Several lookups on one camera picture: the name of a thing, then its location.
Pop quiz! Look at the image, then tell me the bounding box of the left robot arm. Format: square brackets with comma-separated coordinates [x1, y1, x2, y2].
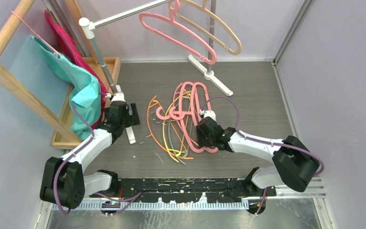
[40, 101, 140, 209]

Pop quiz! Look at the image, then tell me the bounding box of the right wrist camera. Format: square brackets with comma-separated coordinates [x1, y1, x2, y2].
[199, 109, 216, 121]

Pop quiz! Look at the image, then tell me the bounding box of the yellow plastic hanger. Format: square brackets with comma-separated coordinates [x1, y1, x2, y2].
[162, 92, 193, 158]

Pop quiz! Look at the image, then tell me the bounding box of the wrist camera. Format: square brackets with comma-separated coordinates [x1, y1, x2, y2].
[111, 85, 126, 102]
[199, 109, 216, 121]

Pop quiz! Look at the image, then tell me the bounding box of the wooden drying rack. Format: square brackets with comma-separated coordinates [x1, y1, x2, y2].
[0, 0, 122, 150]

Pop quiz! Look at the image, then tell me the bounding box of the pink red cloth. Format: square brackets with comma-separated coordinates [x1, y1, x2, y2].
[44, 9, 111, 118]

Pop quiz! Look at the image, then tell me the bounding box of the teal cloth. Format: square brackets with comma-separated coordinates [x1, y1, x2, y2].
[31, 36, 101, 140]

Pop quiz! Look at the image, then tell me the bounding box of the beige plastic hanger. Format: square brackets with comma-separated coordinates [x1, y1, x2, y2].
[169, 0, 243, 56]

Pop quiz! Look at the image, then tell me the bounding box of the purple cable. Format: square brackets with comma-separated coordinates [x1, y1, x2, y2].
[200, 96, 325, 216]
[52, 90, 142, 216]

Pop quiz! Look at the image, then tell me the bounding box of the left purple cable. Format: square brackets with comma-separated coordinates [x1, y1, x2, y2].
[52, 90, 142, 216]

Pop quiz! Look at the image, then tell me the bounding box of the pink plastic hanger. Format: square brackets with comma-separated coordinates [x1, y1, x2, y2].
[155, 81, 204, 153]
[187, 82, 218, 154]
[139, 0, 217, 65]

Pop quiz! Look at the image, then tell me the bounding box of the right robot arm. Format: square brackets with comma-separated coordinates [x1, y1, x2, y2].
[156, 106, 324, 196]

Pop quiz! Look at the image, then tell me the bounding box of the white garment rack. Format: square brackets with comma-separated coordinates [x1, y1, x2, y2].
[79, 0, 234, 145]

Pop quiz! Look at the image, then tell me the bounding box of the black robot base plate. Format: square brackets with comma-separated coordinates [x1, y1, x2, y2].
[100, 178, 276, 214]

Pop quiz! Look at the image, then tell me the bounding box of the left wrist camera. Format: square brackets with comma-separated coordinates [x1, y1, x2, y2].
[111, 85, 126, 102]

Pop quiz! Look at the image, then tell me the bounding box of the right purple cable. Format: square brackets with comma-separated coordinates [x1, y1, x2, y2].
[200, 96, 325, 216]

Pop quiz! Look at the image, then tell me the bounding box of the green plastic hanger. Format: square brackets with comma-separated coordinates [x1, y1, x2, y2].
[167, 120, 194, 165]

